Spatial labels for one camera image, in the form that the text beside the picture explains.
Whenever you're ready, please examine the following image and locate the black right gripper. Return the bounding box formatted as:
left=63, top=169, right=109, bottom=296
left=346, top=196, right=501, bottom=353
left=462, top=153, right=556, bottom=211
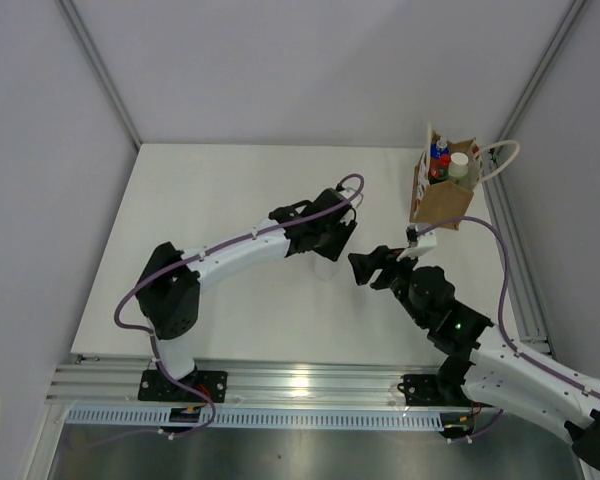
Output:
left=347, top=246, right=428, bottom=327

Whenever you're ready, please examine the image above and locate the clear bottle black cap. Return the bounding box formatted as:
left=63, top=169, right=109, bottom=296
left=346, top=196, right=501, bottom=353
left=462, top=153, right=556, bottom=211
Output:
left=313, top=255, right=339, bottom=282

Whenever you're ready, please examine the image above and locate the dark green bottle red cap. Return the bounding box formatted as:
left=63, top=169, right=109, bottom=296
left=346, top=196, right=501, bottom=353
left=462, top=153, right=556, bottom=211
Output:
left=428, top=154, right=451, bottom=185

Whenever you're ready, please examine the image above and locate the green bottle white cap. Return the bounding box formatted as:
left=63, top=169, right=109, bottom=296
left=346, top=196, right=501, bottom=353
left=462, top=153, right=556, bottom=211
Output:
left=448, top=152, right=469, bottom=182

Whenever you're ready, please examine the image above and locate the orange bottle blue cap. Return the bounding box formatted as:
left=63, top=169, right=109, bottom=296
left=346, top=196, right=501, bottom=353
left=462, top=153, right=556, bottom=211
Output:
left=430, top=138, right=450, bottom=159

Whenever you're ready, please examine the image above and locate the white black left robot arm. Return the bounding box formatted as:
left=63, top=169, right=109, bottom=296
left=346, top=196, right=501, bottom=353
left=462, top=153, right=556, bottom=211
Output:
left=134, top=186, right=359, bottom=401

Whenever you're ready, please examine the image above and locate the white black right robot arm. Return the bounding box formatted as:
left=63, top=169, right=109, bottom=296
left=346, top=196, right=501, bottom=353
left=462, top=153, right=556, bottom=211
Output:
left=348, top=246, right=600, bottom=471

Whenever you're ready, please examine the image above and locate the watermelon canvas tote bag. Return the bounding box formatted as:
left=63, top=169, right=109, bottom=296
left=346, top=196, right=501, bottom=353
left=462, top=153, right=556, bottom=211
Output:
left=410, top=125, right=521, bottom=230

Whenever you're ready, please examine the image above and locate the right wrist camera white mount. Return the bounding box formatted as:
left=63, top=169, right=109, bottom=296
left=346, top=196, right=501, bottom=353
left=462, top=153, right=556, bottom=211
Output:
left=397, top=224, right=437, bottom=261

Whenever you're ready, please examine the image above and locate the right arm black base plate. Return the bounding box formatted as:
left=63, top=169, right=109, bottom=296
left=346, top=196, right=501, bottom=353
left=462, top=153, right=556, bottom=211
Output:
left=396, top=374, right=485, bottom=408

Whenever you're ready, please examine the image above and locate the white slotted cable duct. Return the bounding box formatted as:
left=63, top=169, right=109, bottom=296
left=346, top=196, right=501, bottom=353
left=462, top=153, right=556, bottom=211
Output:
left=66, top=406, right=444, bottom=432

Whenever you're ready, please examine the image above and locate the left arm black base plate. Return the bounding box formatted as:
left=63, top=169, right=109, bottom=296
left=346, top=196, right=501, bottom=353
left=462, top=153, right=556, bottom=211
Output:
left=137, top=370, right=228, bottom=403

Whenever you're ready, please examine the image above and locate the aluminium mounting rail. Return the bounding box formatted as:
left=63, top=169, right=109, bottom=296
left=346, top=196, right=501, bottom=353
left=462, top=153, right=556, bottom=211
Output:
left=44, top=355, right=592, bottom=414

